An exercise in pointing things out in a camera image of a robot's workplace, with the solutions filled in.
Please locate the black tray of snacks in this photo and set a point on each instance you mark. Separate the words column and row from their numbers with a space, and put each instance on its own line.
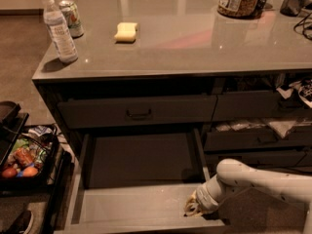
column 42, row 143

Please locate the patterned bag in drawer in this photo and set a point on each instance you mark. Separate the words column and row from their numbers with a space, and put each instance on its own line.
column 303, row 88

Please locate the clear plastic water bottle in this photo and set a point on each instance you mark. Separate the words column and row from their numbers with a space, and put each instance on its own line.
column 59, row 32

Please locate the grey drawer cabinet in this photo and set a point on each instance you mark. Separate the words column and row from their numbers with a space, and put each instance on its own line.
column 182, row 48

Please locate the orange snack can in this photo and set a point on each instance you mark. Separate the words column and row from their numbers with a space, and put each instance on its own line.
column 23, row 157

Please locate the yellow sponge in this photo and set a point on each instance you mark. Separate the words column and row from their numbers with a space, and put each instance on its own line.
column 126, row 32

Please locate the green soda can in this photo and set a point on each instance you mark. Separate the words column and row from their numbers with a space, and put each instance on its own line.
column 71, row 14

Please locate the orange fruit in tray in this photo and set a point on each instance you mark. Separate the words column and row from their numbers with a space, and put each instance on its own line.
column 30, row 171

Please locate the red apple in tray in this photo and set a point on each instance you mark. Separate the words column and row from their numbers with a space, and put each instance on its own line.
column 9, row 172

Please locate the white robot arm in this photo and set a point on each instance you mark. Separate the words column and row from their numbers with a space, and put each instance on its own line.
column 233, row 177

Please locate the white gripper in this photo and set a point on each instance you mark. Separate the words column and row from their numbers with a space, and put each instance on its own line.
column 205, row 198

